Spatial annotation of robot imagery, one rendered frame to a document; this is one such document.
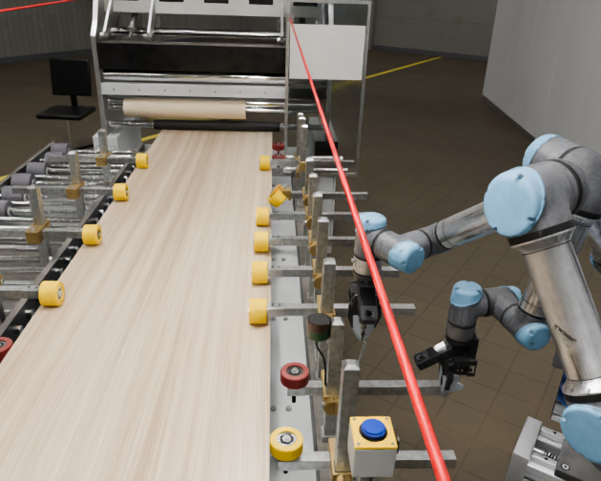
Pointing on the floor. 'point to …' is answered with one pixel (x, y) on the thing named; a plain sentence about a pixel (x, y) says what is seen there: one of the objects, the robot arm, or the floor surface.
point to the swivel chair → (68, 78)
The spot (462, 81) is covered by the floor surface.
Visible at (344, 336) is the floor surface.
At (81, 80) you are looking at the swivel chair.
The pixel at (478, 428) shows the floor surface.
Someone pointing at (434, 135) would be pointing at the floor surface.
